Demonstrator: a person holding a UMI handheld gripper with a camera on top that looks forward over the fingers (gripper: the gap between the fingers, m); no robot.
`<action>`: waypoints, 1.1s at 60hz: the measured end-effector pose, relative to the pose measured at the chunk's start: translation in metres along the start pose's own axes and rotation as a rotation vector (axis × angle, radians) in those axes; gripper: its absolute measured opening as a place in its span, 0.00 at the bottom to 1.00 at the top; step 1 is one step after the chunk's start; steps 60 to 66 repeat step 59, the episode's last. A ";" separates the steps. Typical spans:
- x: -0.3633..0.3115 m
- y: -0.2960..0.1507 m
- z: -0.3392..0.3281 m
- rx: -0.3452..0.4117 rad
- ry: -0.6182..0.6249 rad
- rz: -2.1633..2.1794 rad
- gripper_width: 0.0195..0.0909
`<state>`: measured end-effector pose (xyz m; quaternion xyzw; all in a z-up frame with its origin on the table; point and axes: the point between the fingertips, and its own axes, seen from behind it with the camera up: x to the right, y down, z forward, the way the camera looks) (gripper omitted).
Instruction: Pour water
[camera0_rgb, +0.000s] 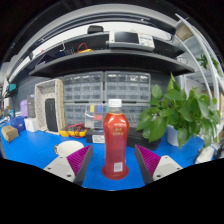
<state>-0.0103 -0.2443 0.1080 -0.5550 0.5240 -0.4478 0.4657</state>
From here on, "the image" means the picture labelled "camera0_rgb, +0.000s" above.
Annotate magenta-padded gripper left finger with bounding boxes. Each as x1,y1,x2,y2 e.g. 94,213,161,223
43,144,94,187

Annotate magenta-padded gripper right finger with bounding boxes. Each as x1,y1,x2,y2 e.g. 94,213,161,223
133,144,184,186

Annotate red drink bottle white cap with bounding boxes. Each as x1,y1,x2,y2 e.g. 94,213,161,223
101,98,130,178

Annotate black case with white label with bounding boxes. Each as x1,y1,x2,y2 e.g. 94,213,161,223
85,127,162,152

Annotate yellow clamp meter red leads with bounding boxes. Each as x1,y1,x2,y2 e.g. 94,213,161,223
59,123,88,139

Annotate white adapter block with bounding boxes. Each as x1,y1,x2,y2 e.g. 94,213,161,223
194,145,216,165

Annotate small white box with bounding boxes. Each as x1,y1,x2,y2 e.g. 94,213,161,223
23,117,39,133

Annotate black speaker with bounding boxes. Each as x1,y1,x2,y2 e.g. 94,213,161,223
44,98,58,133

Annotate green potted plant white pot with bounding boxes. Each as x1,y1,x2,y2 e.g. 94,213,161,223
136,73,222,149

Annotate brown cardboard box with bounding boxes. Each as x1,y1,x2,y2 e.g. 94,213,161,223
0,124,20,143

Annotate blue box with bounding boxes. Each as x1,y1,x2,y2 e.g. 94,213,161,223
9,116,26,133

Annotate white perforated basket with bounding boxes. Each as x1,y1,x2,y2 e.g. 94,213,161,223
34,78,65,135

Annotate grey box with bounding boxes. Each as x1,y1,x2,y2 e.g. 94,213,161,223
26,94,36,119

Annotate purple container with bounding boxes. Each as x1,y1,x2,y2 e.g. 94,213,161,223
19,99,29,118

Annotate dark overhead desk shelf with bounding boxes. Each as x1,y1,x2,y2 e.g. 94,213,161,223
8,31,196,79

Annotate yellow multimeter with red leads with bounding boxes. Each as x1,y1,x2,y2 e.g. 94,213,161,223
75,42,94,54

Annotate white shelf unit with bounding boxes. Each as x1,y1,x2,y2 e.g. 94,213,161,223
173,13,224,118

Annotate white oscilloscope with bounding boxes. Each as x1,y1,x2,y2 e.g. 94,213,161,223
108,30,156,53

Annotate small black device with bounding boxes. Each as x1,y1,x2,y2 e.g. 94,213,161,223
87,24,104,34

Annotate white mug with gold handle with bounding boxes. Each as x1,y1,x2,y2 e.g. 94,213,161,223
54,139,85,158

